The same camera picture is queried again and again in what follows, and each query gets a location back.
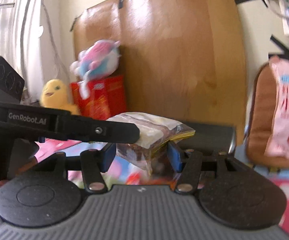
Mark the wooden headboard panel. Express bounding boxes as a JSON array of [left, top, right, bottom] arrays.
[[73, 0, 247, 143]]

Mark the yellow duck plush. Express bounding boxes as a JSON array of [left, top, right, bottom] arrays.
[[40, 79, 80, 115]]

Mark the red orange snack packet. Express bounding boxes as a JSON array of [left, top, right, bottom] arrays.
[[125, 172, 177, 189]]

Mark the brown seat cushion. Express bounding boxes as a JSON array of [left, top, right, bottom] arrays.
[[245, 62, 289, 169]]

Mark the peppa pig blue bedsheet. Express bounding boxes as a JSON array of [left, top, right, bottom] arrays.
[[34, 138, 289, 238]]

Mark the black sheep print box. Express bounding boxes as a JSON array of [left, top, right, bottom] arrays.
[[178, 121, 237, 154]]

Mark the pink blue unicorn plush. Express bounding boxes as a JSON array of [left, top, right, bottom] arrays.
[[70, 40, 121, 100]]

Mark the white curtain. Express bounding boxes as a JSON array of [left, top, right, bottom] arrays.
[[0, 0, 67, 100]]

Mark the clear bag of wafers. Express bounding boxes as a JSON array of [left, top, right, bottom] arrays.
[[108, 112, 196, 174]]

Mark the red gift bag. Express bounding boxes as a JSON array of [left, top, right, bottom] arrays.
[[70, 75, 127, 120]]

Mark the pink fried dough snack bag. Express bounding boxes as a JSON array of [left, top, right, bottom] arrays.
[[265, 56, 289, 159]]

